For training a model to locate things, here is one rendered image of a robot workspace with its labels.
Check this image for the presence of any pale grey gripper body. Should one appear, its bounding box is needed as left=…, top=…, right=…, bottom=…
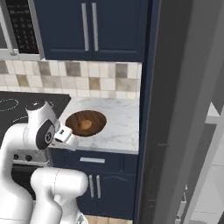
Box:
left=53, top=135, right=80, bottom=152

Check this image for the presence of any brown wooden bowl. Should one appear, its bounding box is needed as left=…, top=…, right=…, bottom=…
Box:
left=64, top=109, right=108, bottom=138

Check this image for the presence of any navy drawer front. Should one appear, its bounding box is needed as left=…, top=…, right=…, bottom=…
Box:
left=48, top=148, right=139, bottom=177

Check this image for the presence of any navy base cupboard door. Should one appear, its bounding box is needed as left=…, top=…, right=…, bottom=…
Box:
left=94, top=172, right=138, bottom=221
left=76, top=172, right=96, bottom=217

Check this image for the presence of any black hob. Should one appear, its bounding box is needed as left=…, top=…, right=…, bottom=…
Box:
left=0, top=91, right=72, bottom=147

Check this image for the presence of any navy tall side panel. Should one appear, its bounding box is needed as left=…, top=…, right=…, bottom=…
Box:
left=132, top=0, right=162, bottom=224

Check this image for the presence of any grey fridge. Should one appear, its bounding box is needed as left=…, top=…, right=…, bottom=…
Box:
left=139, top=0, right=224, bottom=224

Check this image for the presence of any silver microwave oven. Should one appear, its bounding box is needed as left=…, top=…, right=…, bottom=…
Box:
left=0, top=0, right=46, bottom=61

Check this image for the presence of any silver drawer handle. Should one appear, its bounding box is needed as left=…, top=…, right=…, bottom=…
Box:
left=79, top=157, right=106, bottom=165

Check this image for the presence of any silver base cupboard handle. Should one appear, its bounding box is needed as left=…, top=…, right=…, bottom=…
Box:
left=88, top=174, right=95, bottom=199
left=95, top=174, right=102, bottom=200

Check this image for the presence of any navy wall cupboard door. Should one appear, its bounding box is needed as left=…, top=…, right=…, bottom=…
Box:
left=32, top=0, right=95, bottom=61
left=93, top=0, right=151, bottom=63

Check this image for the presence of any silver wall cupboard handle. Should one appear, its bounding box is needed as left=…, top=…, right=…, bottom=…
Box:
left=80, top=3, right=90, bottom=53
left=91, top=2, right=100, bottom=53

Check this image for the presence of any silver microwave handle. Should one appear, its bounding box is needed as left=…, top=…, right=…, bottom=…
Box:
left=0, top=4, right=18, bottom=57

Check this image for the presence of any silver fridge door handle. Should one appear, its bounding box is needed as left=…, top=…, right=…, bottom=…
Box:
left=174, top=185, right=189, bottom=224

